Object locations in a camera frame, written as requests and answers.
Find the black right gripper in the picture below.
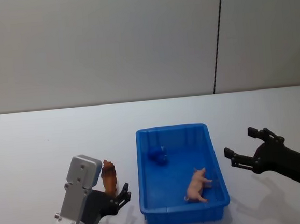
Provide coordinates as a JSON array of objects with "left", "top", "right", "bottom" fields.
[{"left": 222, "top": 123, "right": 300, "bottom": 190}]

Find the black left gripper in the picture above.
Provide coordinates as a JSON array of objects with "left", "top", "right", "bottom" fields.
[{"left": 79, "top": 182, "right": 134, "bottom": 224}]

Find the brown toy animal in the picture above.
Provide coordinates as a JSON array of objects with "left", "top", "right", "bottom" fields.
[{"left": 99, "top": 158, "right": 120, "bottom": 199}]

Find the blue toy animal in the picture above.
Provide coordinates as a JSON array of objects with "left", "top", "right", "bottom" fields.
[{"left": 146, "top": 145, "right": 169, "bottom": 167}]

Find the blue plastic bin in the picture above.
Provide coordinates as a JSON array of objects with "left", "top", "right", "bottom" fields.
[{"left": 133, "top": 121, "right": 232, "bottom": 224}]

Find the pink toy pig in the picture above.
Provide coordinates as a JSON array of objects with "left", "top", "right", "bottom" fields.
[{"left": 181, "top": 166, "right": 215, "bottom": 205}]

